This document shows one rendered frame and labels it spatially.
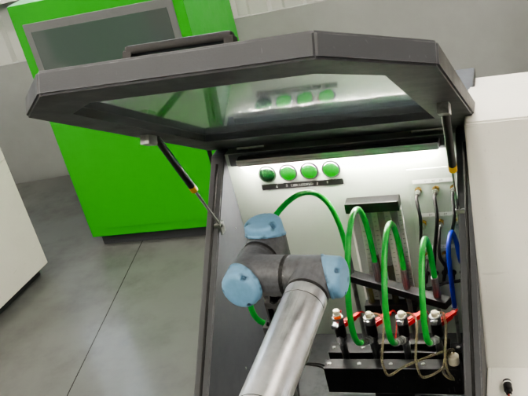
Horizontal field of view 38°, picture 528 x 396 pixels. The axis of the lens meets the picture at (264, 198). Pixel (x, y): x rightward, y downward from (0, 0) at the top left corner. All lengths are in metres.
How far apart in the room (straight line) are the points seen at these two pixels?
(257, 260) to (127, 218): 3.61
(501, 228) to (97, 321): 2.98
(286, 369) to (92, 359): 2.98
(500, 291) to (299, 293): 0.69
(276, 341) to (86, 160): 3.74
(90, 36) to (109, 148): 0.70
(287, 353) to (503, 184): 0.77
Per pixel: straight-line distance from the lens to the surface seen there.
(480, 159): 1.75
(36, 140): 6.51
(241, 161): 2.06
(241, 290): 1.35
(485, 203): 1.78
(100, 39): 4.48
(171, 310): 4.23
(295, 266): 1.32
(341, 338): 1.95
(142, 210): 4.87
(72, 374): 4.06
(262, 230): 1.41
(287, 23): 5.69
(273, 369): 1.16
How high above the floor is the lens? 2.23
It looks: 26 degrees down
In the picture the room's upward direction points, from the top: 14 degrees counter-clockwise
